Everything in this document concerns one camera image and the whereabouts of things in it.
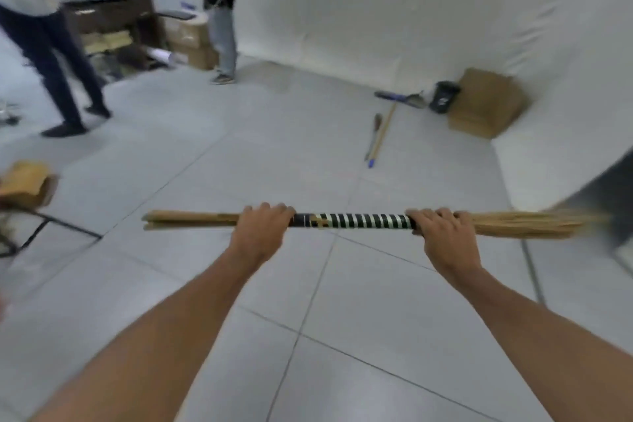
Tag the large brown cardboard box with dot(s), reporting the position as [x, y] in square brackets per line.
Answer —
[487, 102]

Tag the person's left hand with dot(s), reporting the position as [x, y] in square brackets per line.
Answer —
[257, 238]

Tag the wooden stick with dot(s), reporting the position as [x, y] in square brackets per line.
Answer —
[383, 131]

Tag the person's left forearm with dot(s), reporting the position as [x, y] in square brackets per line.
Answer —
[148, 342]

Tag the blue dustpan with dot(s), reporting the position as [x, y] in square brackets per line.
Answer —
[400, 99]

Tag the person's right forearm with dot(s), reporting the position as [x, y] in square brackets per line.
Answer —
[549, 342]

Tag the white paper roll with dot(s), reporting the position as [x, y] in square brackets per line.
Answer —
[158, 54]

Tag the person's right hand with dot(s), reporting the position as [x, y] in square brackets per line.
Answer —
[447, 243]

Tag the stacked cardboard boxes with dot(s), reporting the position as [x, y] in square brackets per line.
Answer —
[190, 41]

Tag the person's right fingers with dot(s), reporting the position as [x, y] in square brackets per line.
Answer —
[437, 216]

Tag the person's left fingers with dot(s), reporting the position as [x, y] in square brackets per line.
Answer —
[269, 211]

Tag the dark wooden desk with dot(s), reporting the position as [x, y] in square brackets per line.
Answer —
[111, 26]

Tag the black waste bin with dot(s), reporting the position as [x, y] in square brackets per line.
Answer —
[444, 96]

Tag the wooden seat chair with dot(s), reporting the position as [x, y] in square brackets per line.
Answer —
[24, 199]

